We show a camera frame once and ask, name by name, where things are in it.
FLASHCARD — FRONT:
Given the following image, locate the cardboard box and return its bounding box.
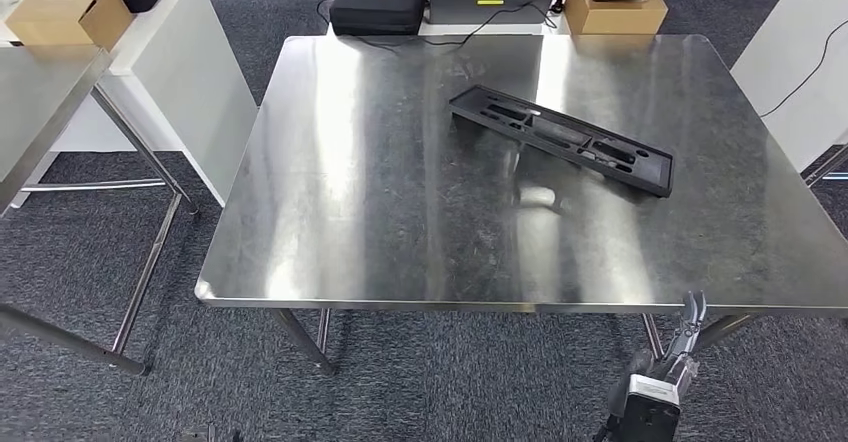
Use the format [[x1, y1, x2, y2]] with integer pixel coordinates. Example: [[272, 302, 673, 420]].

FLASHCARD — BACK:
[[5, 0, 135, 52], [564, 0, 670, 37]]

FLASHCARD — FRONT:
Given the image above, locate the black plastic plate frame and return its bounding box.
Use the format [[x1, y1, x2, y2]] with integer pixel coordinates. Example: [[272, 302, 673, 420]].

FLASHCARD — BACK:
[[448, 84, 676, 199]]

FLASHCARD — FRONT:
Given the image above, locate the steel workbench table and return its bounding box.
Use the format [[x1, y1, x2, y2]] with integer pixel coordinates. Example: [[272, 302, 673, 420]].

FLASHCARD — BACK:
[[193, 33, 848, 377]]

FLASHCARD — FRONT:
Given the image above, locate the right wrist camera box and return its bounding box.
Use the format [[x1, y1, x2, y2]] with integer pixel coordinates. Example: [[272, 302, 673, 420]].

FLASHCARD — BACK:
[[596, 372, 684, 442]]

